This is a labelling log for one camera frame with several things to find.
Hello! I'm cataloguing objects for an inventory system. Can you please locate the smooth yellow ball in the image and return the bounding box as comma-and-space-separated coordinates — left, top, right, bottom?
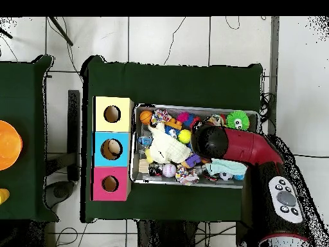
177, 129, 192, 144

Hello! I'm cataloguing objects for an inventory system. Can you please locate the cream yellow cloth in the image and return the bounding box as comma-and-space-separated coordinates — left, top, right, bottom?
147, 123, 192, 165

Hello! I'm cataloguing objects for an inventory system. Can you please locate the shallow metal mesh bin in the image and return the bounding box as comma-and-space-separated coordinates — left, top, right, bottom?
129, 103, 260, 190

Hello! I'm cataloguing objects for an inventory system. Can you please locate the wooden box with three holes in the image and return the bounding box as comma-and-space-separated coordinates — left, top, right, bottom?
91, 96, 135, 202

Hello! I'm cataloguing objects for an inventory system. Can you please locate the green spiky ball with eyes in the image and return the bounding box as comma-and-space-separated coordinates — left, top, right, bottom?
226, 109, 251, 131

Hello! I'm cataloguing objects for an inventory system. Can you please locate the pink spiky ball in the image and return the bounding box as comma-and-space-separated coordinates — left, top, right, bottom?
176, 112, 190, 124

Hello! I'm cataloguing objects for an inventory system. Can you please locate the mint green cloth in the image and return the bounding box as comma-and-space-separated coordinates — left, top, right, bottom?
205, 158, 248, 176

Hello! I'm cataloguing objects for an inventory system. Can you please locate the dark green table cloth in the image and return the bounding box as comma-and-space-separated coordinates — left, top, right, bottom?
80, 55, 263, 228
0, 54, 60, 222

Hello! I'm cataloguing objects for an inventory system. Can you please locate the small toy soccer ball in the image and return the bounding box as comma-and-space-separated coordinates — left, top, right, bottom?
218, 170, 234, 181

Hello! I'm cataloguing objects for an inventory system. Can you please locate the white toy baseball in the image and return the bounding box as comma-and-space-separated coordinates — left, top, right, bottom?
162, 163, 177, 178

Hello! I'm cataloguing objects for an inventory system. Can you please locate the orange toy basketball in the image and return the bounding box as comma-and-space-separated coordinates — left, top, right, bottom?
139, 110, 154, 125

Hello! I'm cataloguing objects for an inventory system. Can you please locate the crushed clear water bottle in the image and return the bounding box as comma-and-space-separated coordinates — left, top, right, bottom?
138, 136, 154, 159

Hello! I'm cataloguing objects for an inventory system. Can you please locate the crushed black drink can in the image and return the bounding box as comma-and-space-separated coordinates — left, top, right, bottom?
148, 163, 163, 177

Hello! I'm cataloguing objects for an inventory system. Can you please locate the black upright panel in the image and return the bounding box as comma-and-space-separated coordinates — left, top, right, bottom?
67, 89, 81, 182

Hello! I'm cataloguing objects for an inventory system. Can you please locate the black tripod leg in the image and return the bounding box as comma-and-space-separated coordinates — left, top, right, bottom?
0, 26, 13, 39
48, 16, 74, 47

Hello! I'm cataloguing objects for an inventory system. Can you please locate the orange bowl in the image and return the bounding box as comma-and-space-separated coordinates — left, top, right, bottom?
0, 120, 23, 171

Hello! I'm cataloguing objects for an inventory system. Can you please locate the small yellow object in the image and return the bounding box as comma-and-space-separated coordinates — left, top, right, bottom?
0, 188, 10, 205

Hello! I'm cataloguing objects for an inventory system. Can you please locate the black cable bundle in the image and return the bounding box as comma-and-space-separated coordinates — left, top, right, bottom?
259, 92, 277, 124

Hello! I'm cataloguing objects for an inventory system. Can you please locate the thin black floor cable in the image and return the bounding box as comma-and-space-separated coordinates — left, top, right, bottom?
163, 16, 186, 66

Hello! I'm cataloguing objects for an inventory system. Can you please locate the grey floor cable cover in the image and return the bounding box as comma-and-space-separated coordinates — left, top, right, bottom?
264, 16, 280, 136

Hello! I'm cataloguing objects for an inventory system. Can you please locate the black cable with connector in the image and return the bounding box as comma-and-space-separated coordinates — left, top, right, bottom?
294, 153, 329, 158

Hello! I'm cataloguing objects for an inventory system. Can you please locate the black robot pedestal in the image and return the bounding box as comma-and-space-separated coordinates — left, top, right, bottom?
136, 219, 199, 247

